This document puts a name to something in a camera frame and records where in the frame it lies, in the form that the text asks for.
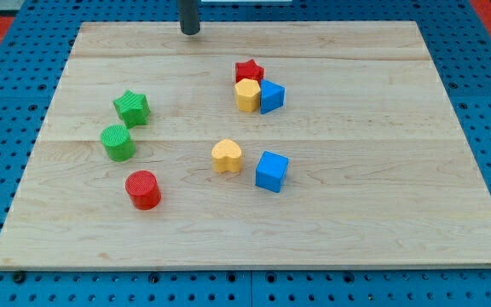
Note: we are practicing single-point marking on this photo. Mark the green star block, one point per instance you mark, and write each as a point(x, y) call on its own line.
point(132, 108)

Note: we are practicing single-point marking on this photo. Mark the red star block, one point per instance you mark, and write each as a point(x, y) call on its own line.
point(248, 69)

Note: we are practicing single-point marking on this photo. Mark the blue triangle block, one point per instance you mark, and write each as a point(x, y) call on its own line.
point(272, 96)

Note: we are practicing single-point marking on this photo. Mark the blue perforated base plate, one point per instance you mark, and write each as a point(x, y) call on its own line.
point(32, 57)

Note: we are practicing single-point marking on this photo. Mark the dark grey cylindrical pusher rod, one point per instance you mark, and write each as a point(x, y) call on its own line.
point(188, 13)

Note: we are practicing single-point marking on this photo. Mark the red cylinder block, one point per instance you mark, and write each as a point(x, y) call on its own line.
point(143, 190)

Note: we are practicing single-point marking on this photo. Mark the green cylinder block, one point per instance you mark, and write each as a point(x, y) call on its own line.
point(117, 142)

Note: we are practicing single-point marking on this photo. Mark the yellow heart block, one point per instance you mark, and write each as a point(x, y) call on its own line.
point(227, 156)

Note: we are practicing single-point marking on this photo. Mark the blue cube block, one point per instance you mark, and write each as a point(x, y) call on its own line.
point(271, 171)

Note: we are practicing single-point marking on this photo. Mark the light wooden board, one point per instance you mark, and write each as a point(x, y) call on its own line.
point(380, 175)

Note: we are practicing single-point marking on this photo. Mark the yellow hexagon block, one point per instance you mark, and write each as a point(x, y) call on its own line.
point(247, 94)

